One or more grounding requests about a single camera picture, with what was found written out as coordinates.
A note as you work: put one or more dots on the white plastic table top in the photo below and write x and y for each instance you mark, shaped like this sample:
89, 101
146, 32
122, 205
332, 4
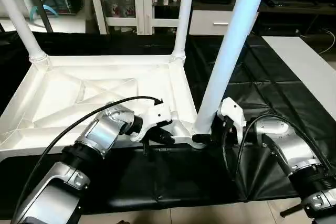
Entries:
105, 82

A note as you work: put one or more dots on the white plastic table leg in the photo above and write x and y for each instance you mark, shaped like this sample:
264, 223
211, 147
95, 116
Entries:
21, 14
231, 51
184, 14

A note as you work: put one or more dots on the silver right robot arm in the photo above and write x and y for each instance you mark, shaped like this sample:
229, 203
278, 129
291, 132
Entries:
291, 150

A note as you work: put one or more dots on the black plastic mat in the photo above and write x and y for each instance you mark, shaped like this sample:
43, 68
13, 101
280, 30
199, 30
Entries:
273, 87

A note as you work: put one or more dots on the black metal table leg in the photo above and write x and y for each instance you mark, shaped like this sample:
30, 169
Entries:
291, 211

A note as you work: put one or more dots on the white drawer unit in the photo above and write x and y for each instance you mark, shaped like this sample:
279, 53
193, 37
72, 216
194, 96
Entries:
210, 22

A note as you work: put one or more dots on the white glass-door cabinet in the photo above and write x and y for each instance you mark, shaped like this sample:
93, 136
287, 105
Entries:
136, 3

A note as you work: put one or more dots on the light blue plastic object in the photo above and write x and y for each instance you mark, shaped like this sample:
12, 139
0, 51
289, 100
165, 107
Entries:
44, 10

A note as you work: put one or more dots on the grey metal pole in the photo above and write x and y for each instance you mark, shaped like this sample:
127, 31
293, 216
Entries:
39, 1

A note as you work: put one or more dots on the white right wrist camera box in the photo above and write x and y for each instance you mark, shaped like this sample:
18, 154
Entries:
232, 115

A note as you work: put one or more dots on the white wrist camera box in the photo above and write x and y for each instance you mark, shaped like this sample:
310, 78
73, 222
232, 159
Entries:
232, 115
155, 118

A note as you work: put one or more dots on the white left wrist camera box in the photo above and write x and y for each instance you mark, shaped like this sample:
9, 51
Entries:
155, 118

